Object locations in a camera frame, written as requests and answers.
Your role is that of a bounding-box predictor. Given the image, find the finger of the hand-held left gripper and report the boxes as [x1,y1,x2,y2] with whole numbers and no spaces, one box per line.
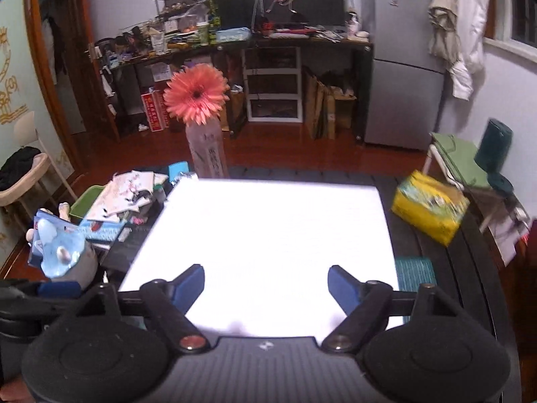
[0,280,82,317]

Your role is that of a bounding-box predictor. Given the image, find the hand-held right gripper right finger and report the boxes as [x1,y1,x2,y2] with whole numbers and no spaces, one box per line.
[321,265,461,353]

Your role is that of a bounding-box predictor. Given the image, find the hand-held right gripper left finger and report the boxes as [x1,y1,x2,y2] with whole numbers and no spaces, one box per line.
[72,264,211,353]

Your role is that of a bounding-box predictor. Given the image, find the white box lid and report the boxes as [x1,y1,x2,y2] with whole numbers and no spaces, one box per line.
[118,178,406,339]

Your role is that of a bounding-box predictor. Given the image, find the green cutting mat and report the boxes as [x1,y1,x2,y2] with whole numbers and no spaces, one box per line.
[393,255,438,293]

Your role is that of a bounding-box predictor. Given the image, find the black cardboard box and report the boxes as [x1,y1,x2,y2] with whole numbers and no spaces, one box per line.
[102,224,157,270]

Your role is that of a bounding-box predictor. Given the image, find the green plastic bin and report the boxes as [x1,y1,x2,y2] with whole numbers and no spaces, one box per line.
[70,184,106,222]

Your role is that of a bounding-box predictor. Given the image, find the pile of illustrated papers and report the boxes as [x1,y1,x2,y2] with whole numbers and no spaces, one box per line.
[85,170,169,224]

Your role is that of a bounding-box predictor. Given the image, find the light blue card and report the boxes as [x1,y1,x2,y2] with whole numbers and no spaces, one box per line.
[168,161,191,182]

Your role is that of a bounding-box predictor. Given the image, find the white chair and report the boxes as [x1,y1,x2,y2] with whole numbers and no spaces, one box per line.
[0,110,77,219]

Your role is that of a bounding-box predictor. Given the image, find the yellow tissue pack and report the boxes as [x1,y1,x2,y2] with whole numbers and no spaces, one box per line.
[391,170,471,247]

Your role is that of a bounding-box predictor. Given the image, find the black clothes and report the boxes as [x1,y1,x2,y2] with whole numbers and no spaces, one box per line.
[0,146,43,191]

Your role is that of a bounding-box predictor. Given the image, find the green folding stool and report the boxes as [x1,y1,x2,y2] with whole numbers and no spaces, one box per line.
[421,132,526,238]

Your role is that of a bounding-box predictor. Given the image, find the red sign boards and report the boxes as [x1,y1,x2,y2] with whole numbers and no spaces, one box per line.
[141,87,171,132]

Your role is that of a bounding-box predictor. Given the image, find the dark green round base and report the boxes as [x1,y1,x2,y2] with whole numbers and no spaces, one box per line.
[486,171,515,194]

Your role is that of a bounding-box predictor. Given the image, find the pink gerbera flower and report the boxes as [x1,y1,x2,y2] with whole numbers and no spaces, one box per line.
[162,63,230,127]

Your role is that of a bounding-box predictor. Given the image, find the dark green cylinder appliance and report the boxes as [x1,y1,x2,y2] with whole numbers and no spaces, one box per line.
[474,118,514,174]

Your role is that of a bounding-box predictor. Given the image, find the white drawer unit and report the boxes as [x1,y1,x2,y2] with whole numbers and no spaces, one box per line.
[242,45,304,124]

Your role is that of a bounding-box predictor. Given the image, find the silver refrigerator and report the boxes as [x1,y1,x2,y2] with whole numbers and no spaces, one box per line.
[359,0,452,152]

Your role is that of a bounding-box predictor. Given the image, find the dark computer desk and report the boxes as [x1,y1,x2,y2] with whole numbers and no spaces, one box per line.
[101,34,374,141]

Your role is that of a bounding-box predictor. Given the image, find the light blue tissue pack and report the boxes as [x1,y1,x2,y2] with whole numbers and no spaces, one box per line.
[215,27,251,44]

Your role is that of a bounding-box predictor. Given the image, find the cluttered metal shelf rack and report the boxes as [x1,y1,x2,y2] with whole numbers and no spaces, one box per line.
[151,0,216,57]

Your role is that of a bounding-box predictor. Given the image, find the black computer tower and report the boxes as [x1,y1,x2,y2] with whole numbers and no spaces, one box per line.
[213,0,258,33]

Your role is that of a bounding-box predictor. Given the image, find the black computer monitor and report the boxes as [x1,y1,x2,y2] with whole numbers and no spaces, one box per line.
[260,0,347,27]

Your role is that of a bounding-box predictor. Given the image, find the beige coat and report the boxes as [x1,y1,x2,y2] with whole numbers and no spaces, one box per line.
[427,0,463,58]

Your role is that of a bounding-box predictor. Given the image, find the white curtain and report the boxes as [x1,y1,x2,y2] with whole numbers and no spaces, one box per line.
[446,0,494,101]

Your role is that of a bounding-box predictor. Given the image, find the window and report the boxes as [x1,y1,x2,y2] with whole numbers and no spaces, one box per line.
[482,0,537,57]

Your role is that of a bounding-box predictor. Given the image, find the wooden door frame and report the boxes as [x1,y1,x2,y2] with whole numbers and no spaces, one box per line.
[23,0,122,169]

